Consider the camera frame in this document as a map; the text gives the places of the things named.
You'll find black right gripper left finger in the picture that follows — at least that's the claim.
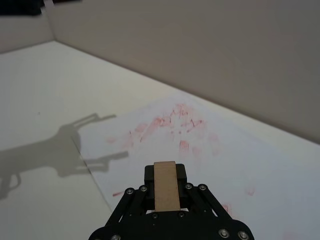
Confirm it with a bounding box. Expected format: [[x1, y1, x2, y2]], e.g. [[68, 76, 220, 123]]
[[106, 164, 156, 227]]

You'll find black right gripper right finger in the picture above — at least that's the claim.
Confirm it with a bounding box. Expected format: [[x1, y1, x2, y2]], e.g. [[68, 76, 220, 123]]
[[174, 163, 237, 222]]

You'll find tan wooden block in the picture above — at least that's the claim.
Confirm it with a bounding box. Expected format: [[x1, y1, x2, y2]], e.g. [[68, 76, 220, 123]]
[[153, 160, 181, 213]]

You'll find white paper with red marks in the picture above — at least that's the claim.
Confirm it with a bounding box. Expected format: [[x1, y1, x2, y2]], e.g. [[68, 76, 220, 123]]
[[71, 95, 320, 240]]

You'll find black object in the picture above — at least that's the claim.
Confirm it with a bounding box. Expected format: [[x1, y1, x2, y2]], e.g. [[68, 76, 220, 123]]
[[0, 0, 55, 18]]

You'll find pale partition wall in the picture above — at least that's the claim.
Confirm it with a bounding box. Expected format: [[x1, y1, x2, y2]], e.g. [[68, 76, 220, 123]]
[[0, 0, 320, 145]]

